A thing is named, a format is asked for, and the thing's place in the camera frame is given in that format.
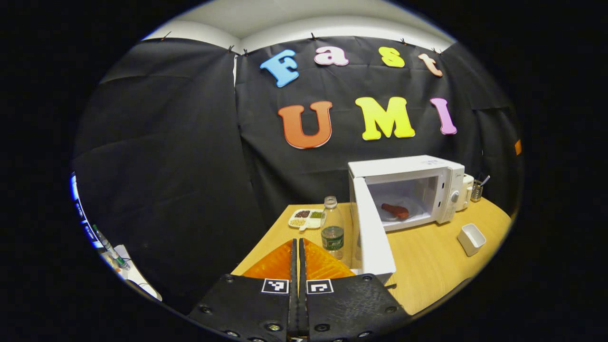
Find white divided snack plate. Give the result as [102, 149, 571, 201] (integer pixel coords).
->
[288, 209, 326, 231]

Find blue lit screen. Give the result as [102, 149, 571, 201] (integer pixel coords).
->
[70, 173, 103, 250]

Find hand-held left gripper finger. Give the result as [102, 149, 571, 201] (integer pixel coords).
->
[298, 238, 410, 342]
[188, 238, 299, 342]

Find slim green tipped bottle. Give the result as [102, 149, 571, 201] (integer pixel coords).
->
[93, 224, 131, 271]

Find white microwave oven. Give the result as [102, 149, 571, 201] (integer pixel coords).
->
[348, 155, 466, 285]

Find white rectangular dish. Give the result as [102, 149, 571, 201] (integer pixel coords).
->
[457, 223, 487, 257]

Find white side table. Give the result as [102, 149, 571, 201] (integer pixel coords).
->
[100, 245, 163, 301]

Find clear water bottle green label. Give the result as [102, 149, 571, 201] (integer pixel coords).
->
[321, 196, 345, 260]

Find brown meat piece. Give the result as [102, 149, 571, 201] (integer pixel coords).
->
[381, 203, 409, 219]

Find white toaster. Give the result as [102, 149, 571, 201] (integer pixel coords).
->
[456, 173, 475, 212]

